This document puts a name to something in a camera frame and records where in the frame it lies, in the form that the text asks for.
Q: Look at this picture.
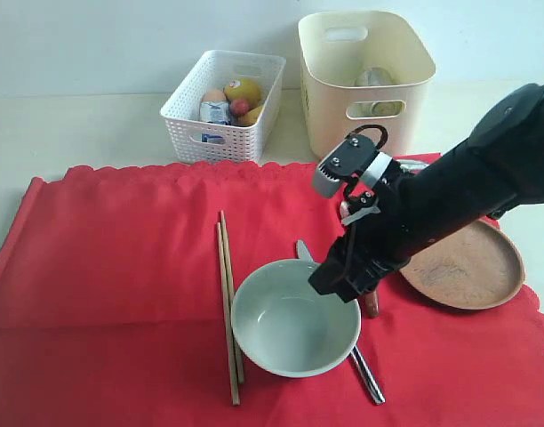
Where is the wooden chopstick right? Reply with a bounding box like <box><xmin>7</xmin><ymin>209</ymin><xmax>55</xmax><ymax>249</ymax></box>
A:
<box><xmin>220</xmin><ymin>210</ymin><xmax>245</xmax><ymax>384</ymax></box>

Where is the yellow cheese wedge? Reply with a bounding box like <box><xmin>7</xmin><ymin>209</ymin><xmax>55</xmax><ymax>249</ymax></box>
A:
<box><xmin>237</xmin><ymin>105</ymin><xmax>263</xmax><ymax>127</ymax></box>

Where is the red strawberry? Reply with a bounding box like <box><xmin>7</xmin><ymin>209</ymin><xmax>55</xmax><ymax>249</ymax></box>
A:
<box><xmin>229</xmin><ymin>98</ymin><xmax>252</xmax><ymax>117</ymax></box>

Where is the yellow lemon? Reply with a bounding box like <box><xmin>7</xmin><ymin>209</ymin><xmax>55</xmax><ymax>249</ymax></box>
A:
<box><xmin>223</xmin><ymin>77</ymin><xmax>262</xmax><ymax>109</ymax></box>

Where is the brown wooden spoon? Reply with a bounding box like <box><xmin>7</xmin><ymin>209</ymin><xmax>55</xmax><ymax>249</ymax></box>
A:
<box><xmin>339</xmin><ymin>201</ymin><xmax>380</xmax><ymax>318</ymax></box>

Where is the blue white milk carton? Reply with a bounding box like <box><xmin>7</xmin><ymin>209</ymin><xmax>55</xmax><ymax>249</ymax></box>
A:
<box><xmin>199</xmin><ymin>101</ymin><xmax>232</xmax><ymax>144</ymax></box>

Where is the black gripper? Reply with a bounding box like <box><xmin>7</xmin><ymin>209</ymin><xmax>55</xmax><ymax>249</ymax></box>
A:
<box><xmin>308</xmin><ymin>191</ymin><xmax>432</xmax><ymax>302</ymax></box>

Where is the cream plastic bin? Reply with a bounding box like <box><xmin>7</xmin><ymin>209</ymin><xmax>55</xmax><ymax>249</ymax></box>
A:
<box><xmin>298</xmin><ymin>11</ymin><xmax>436</xmax><ymax>157</ymax></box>

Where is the white perforated plastic basket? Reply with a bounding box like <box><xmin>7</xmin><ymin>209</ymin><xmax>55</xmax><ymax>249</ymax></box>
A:
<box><xmin>160</xmin><ymin>50</ymin><xmax>286</xmax><ymax>164</ymax></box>

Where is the wooden chopstick left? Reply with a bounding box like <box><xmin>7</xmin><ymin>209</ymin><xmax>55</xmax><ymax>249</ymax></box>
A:
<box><xmin>217</xmin><ymin>222</ymin><xmax>240</xmax><ymax>407</ymax></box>

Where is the brown wooden plate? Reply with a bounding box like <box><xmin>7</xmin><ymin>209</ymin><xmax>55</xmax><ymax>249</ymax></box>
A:
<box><xmin>401</xmin><ymin>220</ymin><xmax>525</xmax><ymax>310</ymax></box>

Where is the white ceramic bowl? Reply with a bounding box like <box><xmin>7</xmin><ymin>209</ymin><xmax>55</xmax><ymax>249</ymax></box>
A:
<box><xmin>230</xmin><ymin>259</ymin><xmax>362</xmax><ymax>378</ymax></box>

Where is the brown egg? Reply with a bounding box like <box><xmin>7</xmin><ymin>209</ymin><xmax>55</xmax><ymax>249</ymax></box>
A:
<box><xmin>202</xmin><ymin>89</ymin><xmax>228</xmax><ymax>102</ymax></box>

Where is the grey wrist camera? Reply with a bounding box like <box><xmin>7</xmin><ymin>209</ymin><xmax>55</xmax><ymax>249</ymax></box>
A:
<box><xmin>313</xmin><ymin>125</ymin><xmax>393</xmax><ymax>198</ymax></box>

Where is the stainless steel cup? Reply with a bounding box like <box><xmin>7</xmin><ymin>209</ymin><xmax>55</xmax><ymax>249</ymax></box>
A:
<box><xmin>355</xmin><ymin>67</ymin><xmax>402</xmax><ymax>117</ymax></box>

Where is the stainless steel knife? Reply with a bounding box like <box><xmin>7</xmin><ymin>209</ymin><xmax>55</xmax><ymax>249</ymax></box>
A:
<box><xmin>296</xmin><ymin>240</ymin><xmax>386</xmax><ymax>405</ymax></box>

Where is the red scalloped table cloth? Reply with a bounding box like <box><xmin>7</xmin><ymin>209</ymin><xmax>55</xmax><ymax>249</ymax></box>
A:
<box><xmin>0</xmin><ymin>162</ymin><xmax>544</xmax><ymax>426</ymax></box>

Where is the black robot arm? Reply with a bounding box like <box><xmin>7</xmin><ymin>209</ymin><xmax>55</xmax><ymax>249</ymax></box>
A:
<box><xmin>308</xmin><ymin>84</ymin><xmax>544</xmax><ymax>302</ymax></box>

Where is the wooden chopstick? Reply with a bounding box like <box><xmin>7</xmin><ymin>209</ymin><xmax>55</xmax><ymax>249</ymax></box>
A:
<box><xmin>217</xmin><ymin>222</ymin><xmax>240</xmax><ymax>407</ymax></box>
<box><xmin>220</xmin><ymin>210</ymin><xmax>245</xmax><ymax>384</ymax></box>

